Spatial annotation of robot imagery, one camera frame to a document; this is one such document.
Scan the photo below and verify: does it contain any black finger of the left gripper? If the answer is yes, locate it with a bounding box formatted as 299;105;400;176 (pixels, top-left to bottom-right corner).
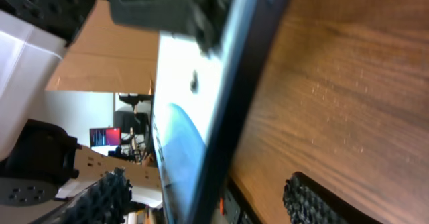
108;0;232;52

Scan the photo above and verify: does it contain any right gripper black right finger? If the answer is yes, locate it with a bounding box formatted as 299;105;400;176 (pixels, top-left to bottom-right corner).
282;172;380;224

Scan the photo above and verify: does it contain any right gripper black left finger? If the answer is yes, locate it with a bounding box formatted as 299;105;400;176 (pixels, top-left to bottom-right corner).
34;168;132;224

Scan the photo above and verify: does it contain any Galaxy S24 smartphone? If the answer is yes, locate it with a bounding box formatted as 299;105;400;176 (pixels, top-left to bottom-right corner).
152;0;289;223

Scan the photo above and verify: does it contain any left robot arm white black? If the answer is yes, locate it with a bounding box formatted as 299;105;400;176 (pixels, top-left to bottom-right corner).
1;0;232;207

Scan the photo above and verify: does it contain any red laptop screen background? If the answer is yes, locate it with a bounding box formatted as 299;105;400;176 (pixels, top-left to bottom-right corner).
90;127;121;147

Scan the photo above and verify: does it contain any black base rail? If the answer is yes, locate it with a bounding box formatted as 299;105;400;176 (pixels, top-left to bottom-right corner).
219;180;262;224

